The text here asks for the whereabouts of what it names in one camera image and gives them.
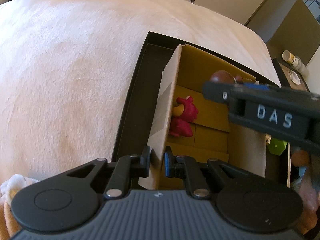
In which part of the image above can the green toy house box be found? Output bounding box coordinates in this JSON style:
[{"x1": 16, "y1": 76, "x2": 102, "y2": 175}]
[{"x1": 267, "y1": 137, "x2": 287, "y2": 156}]

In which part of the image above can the brown-haired doll figurine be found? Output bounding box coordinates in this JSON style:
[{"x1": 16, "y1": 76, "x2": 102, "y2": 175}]
[{"x1": 209, "y1": 70, "x2": 257, "y2": 85}]

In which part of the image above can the red plush figurine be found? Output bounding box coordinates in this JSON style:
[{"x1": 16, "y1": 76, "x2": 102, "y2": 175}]
[{"x1": 169, "y1": 96, "x2": 199, "y2": 138}]

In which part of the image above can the brown cardboard box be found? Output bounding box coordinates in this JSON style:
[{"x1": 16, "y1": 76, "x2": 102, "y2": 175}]
[{"x1": 139, "y1": 44, "x2": 266, "y2": 190}]

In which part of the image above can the black framed side table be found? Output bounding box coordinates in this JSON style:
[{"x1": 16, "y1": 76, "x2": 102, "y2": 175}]
[{"x1": 272, "y1": 58, "x2": 310, "y2": 92}]

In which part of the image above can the white face mask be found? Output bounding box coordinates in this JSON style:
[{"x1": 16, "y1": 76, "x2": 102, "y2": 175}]
[{"x1": 288, "y1": 71, "x2": 301, "y2": 86}]

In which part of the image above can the paper cup on side table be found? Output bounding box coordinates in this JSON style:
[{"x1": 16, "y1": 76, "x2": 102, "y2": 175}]
[{"x1": 282, "y1": 50, "x2": 300, "y2": 69}]

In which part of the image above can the large brown cardboard sheet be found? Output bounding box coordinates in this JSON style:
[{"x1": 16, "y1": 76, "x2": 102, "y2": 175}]
[{"x1": 266, "y1": 0, "x2": 320, "y2": 65}]

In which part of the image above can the black shallow tray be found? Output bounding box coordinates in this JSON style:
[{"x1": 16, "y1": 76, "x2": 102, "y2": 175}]
[{"x1": 112, "y1": 32, "x2": 291, "y2": 185}]

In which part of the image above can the pinkish white bed blanket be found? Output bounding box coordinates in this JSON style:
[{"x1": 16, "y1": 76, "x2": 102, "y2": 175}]
[{"x1": 1, "y1": 0, "x2": 279, "y2": 239}]

